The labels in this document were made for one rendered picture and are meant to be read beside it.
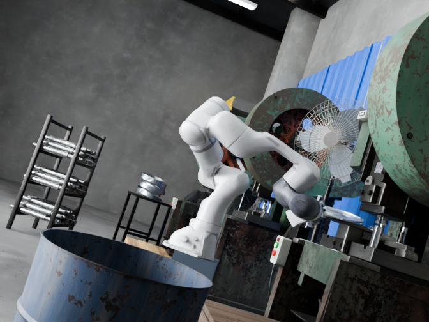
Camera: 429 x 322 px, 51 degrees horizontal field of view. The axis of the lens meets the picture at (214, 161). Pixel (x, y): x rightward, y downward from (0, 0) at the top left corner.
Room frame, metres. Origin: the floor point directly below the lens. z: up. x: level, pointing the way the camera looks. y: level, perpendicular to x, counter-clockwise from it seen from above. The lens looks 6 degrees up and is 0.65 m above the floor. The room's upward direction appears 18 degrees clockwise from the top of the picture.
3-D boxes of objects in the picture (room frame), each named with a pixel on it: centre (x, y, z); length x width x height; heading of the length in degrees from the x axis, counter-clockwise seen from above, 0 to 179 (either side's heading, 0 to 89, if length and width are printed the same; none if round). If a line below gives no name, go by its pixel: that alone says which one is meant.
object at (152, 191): (4.84, 0.54, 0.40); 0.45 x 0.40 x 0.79; 24
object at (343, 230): (1.99, -0.64, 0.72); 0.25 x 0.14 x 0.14; 102
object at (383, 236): (2.02, -0.81, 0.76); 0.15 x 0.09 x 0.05; 12
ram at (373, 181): (2.02, -0.77, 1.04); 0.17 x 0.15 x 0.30; 102
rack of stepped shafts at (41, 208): (3.76, 1.19, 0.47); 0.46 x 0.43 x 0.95; 82
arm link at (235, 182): (1.86, -0.08, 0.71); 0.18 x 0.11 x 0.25; 44
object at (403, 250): (1.86, -0.84, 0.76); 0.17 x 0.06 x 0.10; 12
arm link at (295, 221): (1.65, -0.37, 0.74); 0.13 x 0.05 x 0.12; 64
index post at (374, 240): (1.83, -0.72, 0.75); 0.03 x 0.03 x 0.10; 12
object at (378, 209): (2.03, -0.82, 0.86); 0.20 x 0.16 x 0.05; 12
